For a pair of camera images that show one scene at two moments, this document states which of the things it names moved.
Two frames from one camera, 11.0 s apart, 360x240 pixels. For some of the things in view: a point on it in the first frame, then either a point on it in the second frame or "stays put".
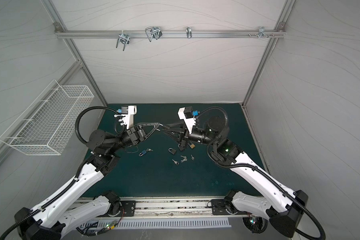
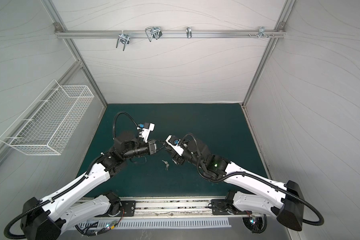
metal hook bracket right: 261,32 stays put
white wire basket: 48,123 stays put
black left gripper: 137,135 -> 152,147
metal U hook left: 124,38 stays put
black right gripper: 184,135 -> 174,152
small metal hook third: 188,30 stays put
